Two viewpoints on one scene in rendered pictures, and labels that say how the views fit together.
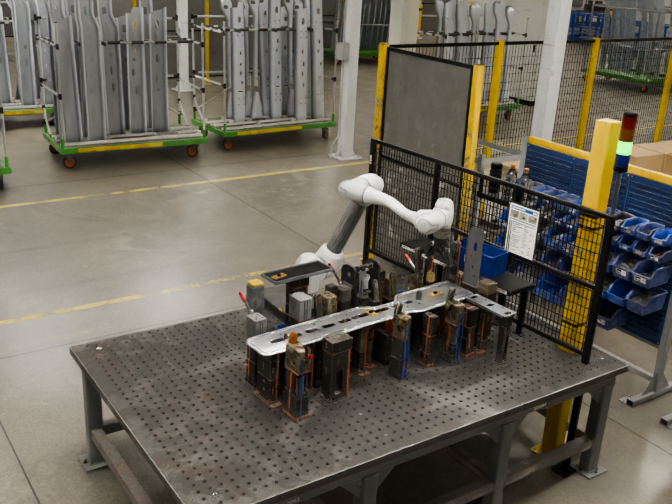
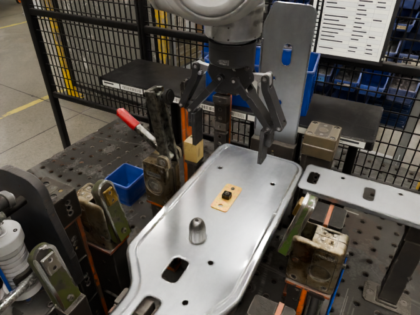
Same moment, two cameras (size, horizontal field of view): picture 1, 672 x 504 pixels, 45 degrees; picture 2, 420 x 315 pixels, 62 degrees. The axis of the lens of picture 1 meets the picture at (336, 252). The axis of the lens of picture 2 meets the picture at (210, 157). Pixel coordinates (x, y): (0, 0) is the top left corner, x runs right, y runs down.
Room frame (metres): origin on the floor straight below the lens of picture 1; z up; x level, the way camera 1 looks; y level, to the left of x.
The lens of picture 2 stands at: (3.55, -0.31, 1.49)
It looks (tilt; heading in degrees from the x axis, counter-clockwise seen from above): 35 degrees down; 337
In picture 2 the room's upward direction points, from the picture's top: straight up
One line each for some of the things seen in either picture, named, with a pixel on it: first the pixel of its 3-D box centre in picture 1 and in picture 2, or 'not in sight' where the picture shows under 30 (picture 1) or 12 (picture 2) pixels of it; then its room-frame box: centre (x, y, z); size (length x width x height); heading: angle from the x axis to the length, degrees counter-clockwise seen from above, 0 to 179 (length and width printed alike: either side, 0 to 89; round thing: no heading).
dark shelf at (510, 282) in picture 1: (463, 264); (229, 95); (4.48, -0.77, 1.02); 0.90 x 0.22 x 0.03; 39
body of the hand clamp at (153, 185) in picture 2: (412, 303); (165, 214); (4.18, -0.45, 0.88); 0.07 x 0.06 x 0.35; 39
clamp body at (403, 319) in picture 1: (400, 345); not in sight; (3.66, -0.35, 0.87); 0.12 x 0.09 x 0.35; 39
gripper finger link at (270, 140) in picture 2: not in sight; (274, 134); (3.98, -0.61, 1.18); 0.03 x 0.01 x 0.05; 39
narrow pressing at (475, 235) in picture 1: (473, 256); (281, 79); (4.21, -0.77, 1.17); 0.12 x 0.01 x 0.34; 39
